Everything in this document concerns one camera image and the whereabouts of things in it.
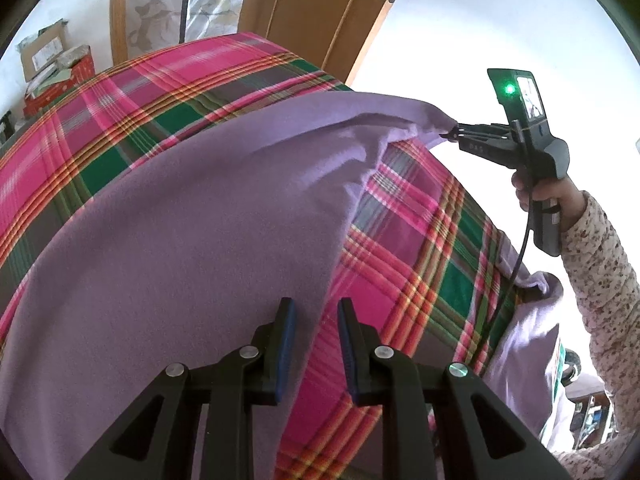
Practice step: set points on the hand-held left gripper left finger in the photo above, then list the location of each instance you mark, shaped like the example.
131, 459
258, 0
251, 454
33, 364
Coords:
285, 350

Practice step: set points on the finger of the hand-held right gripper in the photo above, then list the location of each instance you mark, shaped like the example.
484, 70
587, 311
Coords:
480, 147

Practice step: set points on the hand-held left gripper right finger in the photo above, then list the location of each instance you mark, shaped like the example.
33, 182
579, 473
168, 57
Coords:
346, 355

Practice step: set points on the purple fleece pants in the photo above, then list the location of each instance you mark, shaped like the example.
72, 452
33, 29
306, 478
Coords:
175, 260

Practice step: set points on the person's right forearm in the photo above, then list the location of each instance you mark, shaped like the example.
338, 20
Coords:
610, 285

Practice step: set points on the person's right hand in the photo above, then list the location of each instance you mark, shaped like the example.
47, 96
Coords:
570, 202

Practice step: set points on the wooden door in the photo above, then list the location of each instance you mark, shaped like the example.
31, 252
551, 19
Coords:
310, 15

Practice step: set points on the pink green plaid blanket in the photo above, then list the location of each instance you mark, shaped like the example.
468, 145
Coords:
125, 105

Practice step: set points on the clear plastic sheet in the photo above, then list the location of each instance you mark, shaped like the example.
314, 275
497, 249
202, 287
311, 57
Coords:
220, 5

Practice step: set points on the red patterned box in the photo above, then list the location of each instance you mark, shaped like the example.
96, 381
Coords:
55, 92

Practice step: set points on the black pump bottle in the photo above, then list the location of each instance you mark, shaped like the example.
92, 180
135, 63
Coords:
6, 127

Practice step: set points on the brown cardboard box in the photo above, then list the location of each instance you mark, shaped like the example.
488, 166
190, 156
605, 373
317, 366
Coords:
42, 47

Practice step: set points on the wooden door frame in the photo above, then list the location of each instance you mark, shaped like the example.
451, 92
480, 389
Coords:
119, 15

